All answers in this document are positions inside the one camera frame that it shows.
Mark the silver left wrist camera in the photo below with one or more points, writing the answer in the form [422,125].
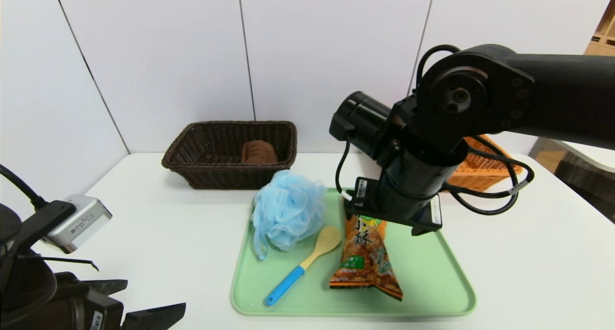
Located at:
[79,222]

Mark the light green plastic tray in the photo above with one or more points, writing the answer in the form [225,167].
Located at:
[432,282]

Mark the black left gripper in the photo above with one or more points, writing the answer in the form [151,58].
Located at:
[99,316]

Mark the orange snack bag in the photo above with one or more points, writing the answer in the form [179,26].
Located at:
[365,262]

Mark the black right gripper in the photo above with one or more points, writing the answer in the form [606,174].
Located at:
[429,213]

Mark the dark woven chair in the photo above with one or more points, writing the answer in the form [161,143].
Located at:
[586,186]

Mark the brown towel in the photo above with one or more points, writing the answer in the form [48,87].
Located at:
[259,153]

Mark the wooden shelf unit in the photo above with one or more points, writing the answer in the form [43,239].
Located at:
[603,37]

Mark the dark brown wicker basket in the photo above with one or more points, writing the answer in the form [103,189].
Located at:
[211,174]

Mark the light blue mesh bath pouf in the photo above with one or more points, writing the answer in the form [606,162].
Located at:
[288,210]

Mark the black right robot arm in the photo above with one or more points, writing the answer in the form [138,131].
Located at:
[480,94]

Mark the white side table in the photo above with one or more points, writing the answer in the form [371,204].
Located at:
[591,154]

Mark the orange wicker basket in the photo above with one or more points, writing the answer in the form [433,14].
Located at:
[480,174]

